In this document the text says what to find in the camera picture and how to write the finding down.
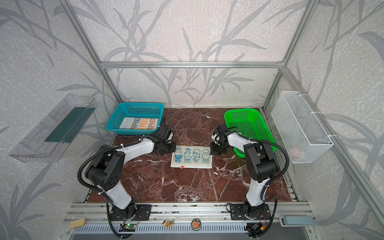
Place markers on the teal plastic basket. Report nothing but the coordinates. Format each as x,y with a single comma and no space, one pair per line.
140,110

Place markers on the small orange green trinket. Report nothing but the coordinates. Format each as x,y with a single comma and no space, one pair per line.
168,224

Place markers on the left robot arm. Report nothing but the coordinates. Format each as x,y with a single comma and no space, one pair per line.
102,172

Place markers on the wooden block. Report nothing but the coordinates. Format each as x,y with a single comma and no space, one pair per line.
78,223

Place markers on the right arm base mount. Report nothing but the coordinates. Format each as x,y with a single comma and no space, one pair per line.
238,211

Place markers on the left green circuit board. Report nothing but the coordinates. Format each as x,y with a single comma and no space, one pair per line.
127,227

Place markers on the green plastic basket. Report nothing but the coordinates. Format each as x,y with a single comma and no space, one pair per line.
249,122

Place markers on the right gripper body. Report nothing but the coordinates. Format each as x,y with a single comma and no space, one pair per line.
216,148

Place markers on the clear acrylic wall shelf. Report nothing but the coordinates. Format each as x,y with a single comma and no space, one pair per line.
48,141

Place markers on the white wire mesh basket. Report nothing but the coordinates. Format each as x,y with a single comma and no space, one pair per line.
299,127

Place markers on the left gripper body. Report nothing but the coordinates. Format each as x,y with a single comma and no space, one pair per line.
167,147

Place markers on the teal patterned towel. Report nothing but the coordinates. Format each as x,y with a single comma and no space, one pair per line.
192,157

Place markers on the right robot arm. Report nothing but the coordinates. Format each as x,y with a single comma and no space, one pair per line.
266,162

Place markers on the pink object in wire basket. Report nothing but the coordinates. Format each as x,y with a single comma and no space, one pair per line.
296,153

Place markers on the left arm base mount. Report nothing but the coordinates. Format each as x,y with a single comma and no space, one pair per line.
132,212

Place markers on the round orange sticker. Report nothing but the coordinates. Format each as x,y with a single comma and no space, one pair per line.
196,224

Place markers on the rabbit lettered towel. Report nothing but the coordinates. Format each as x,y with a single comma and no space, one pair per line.
131,125

